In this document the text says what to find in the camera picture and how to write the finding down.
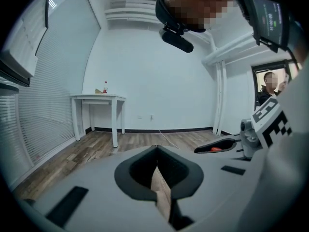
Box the wooden floor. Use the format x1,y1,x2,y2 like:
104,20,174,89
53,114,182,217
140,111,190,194
12,129,236,224

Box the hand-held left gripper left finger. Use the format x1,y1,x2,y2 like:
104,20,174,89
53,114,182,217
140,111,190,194
23,145,175,232

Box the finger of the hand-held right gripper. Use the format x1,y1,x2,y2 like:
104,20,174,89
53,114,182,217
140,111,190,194
194,150,252,161
194,138,237,154

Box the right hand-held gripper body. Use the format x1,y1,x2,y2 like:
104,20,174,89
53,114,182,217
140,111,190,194
239,96,293,160

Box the black head camera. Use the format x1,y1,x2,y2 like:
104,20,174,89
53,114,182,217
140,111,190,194
158,29,195,54

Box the glass partition with blinds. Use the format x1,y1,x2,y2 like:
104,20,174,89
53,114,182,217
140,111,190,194
0,0,102,190

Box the white table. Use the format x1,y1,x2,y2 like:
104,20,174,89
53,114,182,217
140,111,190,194
70,93,126,148

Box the white vertical pipes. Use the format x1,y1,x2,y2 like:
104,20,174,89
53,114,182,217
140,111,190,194
212,60,227,136

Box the thin white wall cable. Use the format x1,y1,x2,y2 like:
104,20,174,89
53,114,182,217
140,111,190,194
154,129,181,150

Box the black window frame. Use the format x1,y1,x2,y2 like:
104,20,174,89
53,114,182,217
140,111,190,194
251,59,302,108

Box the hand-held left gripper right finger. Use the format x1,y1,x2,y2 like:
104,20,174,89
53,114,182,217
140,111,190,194
157,145,262,232

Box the black recorder with screen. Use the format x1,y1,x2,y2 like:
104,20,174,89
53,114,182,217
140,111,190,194
236,0,294,54

